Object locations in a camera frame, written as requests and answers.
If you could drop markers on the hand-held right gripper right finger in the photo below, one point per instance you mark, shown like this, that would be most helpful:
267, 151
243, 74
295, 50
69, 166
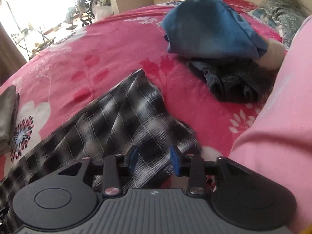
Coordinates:
175, 160

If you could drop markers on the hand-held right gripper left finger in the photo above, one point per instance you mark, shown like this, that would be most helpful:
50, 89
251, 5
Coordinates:
133, 160

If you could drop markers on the black white plaid shirt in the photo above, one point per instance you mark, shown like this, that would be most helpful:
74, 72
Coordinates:
121, 117

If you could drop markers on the dark grey garment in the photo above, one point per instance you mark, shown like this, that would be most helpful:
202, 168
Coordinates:
234, 82

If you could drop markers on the pink padded jacket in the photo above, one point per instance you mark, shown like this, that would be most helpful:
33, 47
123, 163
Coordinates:
280, 126

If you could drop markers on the pink floral blanket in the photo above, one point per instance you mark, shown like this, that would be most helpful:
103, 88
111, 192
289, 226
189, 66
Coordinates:
97, 53

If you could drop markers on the grey folded garment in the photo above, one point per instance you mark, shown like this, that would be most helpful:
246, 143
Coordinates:
7, 117

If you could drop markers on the blue garment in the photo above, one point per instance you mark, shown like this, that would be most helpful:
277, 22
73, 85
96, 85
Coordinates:
209, 26

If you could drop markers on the cream cloth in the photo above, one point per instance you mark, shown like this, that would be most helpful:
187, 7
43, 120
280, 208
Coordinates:
273, 53

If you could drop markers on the wheelchair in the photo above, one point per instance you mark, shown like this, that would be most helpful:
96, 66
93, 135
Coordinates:
91, 2

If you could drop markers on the brown curtain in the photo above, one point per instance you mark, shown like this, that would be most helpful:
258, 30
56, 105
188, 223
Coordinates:
9, 51

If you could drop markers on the teal patterned pillow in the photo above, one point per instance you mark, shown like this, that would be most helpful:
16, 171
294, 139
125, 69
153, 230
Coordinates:
280, 12

